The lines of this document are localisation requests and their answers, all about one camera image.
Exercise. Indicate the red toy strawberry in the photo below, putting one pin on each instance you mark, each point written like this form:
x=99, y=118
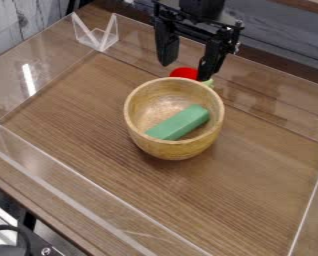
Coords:
x=190, y=73

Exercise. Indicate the clear acrylic corner bracket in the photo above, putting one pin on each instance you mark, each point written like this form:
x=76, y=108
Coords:
x=96, y=38

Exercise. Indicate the black device with logo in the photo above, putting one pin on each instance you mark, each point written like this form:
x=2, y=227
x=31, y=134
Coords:
x=47, y=243

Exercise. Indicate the brown wooden bowl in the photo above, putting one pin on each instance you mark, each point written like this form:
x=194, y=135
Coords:
x=155, y=101

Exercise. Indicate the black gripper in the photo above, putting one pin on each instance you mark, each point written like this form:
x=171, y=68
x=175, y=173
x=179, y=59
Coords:
x=199, y=20

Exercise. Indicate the green rectangular block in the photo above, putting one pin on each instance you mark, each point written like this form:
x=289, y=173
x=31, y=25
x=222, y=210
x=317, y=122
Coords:
x=181, y=124

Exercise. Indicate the clear acrylic enclosure wall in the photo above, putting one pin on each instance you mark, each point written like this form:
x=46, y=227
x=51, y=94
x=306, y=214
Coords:
x=241, y=200

